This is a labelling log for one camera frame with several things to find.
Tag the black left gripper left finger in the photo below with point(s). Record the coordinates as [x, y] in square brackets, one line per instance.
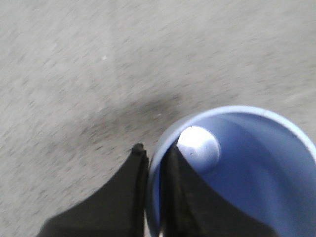
[115, 210]

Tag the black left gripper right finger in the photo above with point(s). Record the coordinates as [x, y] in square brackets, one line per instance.
[190, 208]

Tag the blue plastic cup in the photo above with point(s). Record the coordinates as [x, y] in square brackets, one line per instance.
[257, 160]

